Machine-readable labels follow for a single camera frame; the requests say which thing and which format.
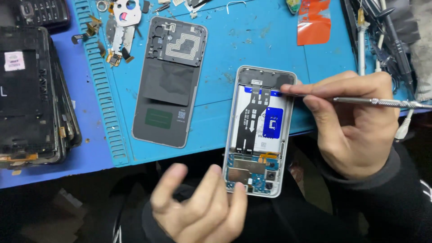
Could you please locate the silver metal bracket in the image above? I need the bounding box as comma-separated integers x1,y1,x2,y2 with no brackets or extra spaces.
111,25,136,57

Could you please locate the black pen-shaped tool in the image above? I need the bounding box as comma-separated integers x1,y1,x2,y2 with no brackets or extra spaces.
375,7,415,92

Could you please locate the silver smartphone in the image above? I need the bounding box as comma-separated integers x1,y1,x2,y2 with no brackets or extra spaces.
222,65,298,198

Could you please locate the green plastic pick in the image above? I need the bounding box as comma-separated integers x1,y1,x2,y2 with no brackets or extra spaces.
286,0,301,15

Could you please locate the black gold flex cable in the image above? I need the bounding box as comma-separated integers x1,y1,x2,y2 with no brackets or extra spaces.
71,15,102,45

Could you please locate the orange plastic film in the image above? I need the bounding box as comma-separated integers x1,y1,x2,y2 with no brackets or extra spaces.
297,0,332,46

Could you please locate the bent metal wire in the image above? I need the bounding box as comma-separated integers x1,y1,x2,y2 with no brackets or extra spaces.
226,1,247,15

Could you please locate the white syringe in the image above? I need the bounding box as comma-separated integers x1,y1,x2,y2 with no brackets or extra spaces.
357,6,368,77

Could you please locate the person's right hand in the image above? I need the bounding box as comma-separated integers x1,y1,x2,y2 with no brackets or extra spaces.
280,70,401,180

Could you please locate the small camera module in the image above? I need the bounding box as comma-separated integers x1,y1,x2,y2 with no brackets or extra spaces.
106,49,123,67

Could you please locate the person's left hand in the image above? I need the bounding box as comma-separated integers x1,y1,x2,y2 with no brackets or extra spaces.
151,164,248,243

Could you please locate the blue silicone repair mat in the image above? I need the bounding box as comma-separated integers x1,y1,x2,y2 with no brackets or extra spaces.
72,0,432,168

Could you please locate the heap of repair tools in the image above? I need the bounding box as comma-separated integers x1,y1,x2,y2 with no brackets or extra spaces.
340,0,416,98

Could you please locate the grey cloth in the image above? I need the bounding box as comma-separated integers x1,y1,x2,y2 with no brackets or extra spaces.
409,0,432,102

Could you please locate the white cable plug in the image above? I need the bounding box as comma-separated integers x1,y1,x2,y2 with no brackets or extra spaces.
394,108,415,141

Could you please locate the white camera lens plate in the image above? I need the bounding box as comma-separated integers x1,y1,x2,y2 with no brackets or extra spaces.
112,0,142,27

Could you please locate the grey smartphone back cover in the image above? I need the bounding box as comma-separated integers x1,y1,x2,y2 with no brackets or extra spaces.
131,16,208,149

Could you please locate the black keypad phone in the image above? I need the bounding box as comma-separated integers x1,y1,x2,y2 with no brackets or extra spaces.
13,0,72,32

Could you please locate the silver metal pry tool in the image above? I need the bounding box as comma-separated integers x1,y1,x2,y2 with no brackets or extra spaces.
293,93,432,109

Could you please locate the stack of dismantled phone screens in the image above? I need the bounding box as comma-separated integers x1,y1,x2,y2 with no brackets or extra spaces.
0,26,82,170

